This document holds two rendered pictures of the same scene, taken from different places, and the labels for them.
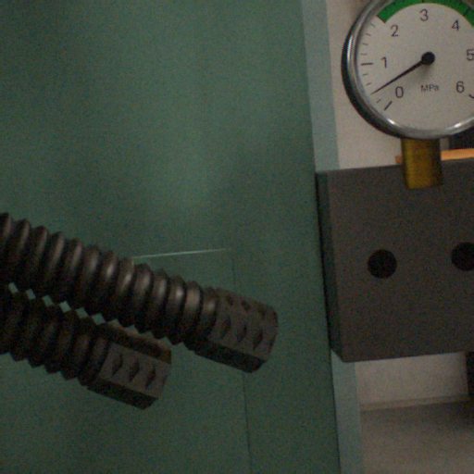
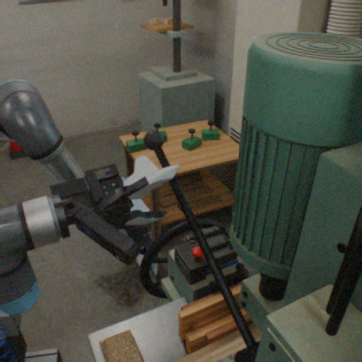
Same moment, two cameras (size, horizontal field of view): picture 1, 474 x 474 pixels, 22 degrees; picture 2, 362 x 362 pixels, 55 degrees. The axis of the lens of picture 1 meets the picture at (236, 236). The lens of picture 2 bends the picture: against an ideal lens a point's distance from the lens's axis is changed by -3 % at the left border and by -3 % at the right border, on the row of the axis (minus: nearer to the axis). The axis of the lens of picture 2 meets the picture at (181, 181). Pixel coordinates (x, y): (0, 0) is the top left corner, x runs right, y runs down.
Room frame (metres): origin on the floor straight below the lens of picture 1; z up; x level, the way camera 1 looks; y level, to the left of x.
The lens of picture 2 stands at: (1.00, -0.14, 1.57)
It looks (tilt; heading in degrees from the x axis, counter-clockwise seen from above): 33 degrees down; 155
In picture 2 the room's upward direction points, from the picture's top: straight up
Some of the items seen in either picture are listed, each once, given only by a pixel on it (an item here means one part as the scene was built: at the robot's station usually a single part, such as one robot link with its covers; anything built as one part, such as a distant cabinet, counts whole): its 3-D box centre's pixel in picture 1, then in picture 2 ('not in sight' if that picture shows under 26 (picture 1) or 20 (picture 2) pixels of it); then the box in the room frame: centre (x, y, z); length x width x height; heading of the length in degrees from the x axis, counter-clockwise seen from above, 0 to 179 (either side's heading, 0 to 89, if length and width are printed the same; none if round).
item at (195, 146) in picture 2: not in sight; (182, 173); (-0.80, 0.69, 0.32); 0.66 x 0.57 x 0.64; 90
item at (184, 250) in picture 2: not in sight; (204, 250); (0.49, 0.15, 0.99); 0.13 x 0.11 x 0.06; 92
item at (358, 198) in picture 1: (408, 250); not in sight; (0.55, -0.08, 0.58); 0.12 x 0.08 x 0.08; 2
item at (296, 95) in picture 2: not in sight; (300, 158); (0.68, 0.19, 1.32); 0.18 x 0.18 x 0.31
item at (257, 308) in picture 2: not in sight; (274, 313); (0.70, 0.19, 1.00); 0.14 x 0.07 x 0.09; 2
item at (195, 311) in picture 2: not in sight; (232, 303); (0.61, 0.15, 0.94); 0.25 x 0.01 x 0.08; 92
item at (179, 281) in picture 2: not in sight; (205, 272); (0.49, 0.16, 0.92); 0.15 x 0.13 x 0.09; 92
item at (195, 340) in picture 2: not in sight; (238, 321); (0.65, 0.15, 0.93); 0.23 x 0.02 x 0.05; 92
